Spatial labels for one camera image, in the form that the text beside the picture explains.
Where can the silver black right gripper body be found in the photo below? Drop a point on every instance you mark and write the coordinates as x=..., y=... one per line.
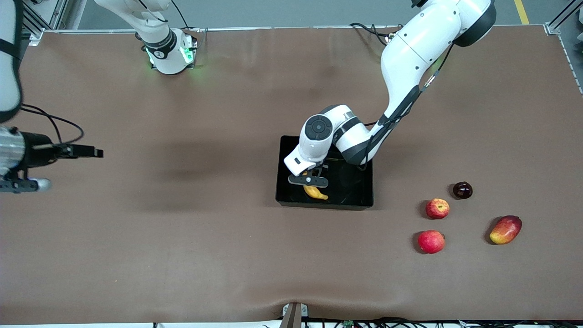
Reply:
x=37, y=155

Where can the yellow banana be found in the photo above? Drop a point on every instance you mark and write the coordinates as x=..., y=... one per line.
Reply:
x=316, y=193

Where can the black plastic box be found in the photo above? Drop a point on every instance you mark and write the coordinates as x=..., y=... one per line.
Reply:
x=355, y=191

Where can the red yellow apple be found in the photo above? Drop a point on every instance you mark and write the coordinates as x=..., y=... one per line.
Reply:
x=437, y=208

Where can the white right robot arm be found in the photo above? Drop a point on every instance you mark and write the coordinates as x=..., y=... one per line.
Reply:
x=168, y=54

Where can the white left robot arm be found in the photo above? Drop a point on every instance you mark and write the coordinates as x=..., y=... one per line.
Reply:
x=410, y=50

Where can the brown table mat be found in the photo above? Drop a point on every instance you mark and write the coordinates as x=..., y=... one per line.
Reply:
x=227, y=255

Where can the lower red apple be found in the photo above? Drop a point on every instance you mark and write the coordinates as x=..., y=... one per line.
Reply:
x=431, y=242

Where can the dark purple plum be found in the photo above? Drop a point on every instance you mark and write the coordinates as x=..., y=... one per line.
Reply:
x=462, y=190

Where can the small green circuit board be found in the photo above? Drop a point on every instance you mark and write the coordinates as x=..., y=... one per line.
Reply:
x=349, y=324

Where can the red yellow mango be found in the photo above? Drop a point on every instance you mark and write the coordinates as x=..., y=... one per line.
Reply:
x=505, y=230

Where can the aluminium frame profile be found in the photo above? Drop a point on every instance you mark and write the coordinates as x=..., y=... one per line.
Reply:
x=45, y=18
x=553, y=27

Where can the metal table edge bracket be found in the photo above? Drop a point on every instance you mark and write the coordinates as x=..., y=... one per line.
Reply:
x=295, y=314

